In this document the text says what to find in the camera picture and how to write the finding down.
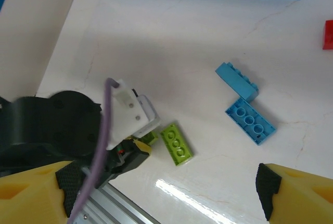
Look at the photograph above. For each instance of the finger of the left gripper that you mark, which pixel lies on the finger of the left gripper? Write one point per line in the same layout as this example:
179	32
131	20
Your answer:
131	157

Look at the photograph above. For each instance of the blue lego brick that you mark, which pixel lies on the blue lego brick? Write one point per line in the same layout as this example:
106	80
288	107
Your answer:
242	121
234	82

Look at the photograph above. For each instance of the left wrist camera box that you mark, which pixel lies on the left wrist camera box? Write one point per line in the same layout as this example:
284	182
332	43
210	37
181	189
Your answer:
125	119

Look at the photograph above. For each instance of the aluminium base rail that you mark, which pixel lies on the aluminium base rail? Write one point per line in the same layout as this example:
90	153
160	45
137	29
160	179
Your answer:
117	203

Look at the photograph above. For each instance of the red lego brick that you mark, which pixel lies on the red lego brick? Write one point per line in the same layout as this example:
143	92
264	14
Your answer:
328	35

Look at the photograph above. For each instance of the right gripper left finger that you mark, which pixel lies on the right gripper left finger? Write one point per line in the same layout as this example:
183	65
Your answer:
28	198

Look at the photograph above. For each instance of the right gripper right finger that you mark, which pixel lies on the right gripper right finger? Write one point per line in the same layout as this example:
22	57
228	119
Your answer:
299	198

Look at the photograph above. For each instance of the green lego brick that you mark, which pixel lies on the green lego brick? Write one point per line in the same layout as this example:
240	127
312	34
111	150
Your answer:
177	144
151	138

